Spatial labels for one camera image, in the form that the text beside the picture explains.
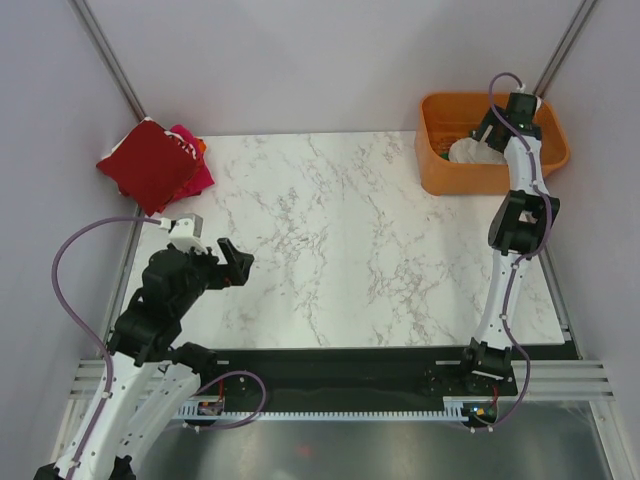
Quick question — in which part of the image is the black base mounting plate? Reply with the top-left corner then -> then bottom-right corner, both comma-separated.
167,343 -> 518,412

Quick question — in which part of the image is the dark red folded t shirt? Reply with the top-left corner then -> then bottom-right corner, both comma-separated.
96,121 -> 196,216

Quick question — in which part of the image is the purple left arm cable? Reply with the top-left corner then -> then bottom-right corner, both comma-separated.
52,215 -> 174,471

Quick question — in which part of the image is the orange plastic basket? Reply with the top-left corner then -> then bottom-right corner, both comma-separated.
414,92 -> 570,196

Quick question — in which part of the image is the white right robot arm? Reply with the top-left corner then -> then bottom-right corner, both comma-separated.
457,91 -> 560,394

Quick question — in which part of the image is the pink folded t shirt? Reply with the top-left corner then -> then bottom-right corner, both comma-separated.
170,124 -> 215,201

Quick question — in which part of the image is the left corner aluminium post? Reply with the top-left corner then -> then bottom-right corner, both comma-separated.
68,0 -> 146,121

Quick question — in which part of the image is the aluminium frame rail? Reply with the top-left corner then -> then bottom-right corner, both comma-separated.
68,360 -> 614,401

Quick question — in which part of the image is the cream white t shirt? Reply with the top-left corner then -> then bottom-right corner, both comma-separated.
448,137 -> 506,165

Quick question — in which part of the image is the corner aluminium post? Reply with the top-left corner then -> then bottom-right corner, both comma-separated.
533,0 -> 601,98
68,0 -> 146,121

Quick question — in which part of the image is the right corner aluminium post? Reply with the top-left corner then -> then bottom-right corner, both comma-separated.
533,0 -> 601,98

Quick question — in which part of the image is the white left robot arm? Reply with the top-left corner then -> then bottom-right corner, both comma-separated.
35,238 -> 255,479

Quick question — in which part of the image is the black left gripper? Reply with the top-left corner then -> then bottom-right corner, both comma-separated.
174,236 -> 253,315

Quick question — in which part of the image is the white slotted cable duct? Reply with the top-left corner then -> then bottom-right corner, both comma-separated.
173,398 -> 498,422

